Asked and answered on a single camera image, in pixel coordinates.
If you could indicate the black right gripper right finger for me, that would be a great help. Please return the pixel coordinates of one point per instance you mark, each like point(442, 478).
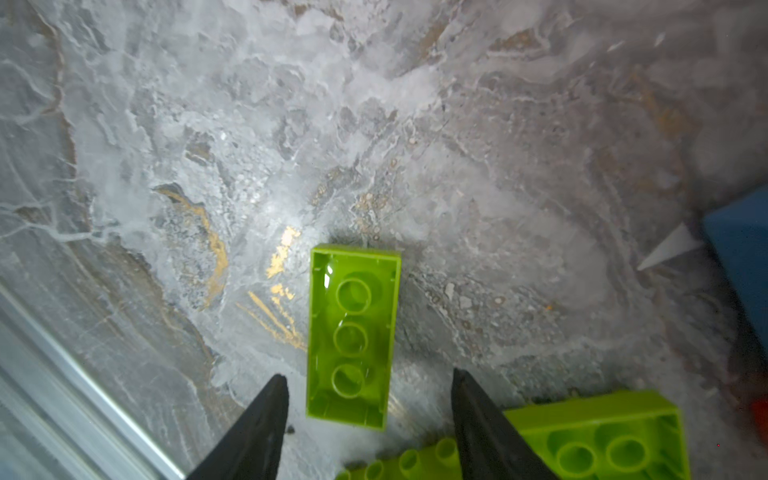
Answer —
point(489, 446)

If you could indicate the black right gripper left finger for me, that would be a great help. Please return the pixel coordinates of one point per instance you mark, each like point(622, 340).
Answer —
point(251, 448)

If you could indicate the green lego brick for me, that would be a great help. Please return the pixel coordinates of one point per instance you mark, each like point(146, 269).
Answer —
point(437, 462)
point(353, 303)
point(622, 435)

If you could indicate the blue lego brick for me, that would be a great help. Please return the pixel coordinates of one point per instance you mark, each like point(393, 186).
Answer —
point(738, 233)

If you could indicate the green lego brick bottom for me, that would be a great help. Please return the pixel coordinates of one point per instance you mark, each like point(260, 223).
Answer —
point(437, 462)

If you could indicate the small red lego right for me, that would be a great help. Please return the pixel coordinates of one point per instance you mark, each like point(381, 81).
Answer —
point(759, 411)

